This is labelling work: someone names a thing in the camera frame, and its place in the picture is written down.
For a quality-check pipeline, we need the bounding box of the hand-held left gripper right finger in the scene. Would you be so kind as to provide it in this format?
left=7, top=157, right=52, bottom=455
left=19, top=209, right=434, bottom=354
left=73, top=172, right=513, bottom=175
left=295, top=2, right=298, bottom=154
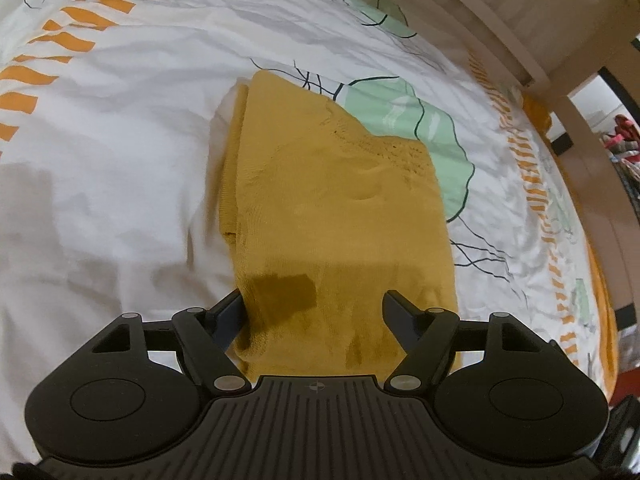
left=381, top=290, right=544, bottom=395

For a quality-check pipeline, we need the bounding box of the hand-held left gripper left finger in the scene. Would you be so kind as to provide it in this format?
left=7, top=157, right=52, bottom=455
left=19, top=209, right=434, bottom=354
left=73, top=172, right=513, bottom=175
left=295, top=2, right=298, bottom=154
left=92, top=289, right=253, bottom=395

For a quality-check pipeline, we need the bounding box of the yellow knit sweater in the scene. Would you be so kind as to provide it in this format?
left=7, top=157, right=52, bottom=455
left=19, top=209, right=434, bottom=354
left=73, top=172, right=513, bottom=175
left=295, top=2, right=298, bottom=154
left=218, top=70, right=461, bottom=378

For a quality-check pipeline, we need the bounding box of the pile of colourful clothes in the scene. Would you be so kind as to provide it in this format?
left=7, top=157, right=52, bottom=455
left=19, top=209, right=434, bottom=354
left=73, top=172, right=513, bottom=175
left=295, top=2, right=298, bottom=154
left=602, top=112, right=640, bottom=163

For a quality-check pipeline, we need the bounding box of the white leaf-print duvet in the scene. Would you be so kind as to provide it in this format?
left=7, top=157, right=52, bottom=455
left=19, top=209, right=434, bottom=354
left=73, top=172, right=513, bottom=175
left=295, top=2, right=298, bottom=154
left=0, top=0, right=610, bottom=461

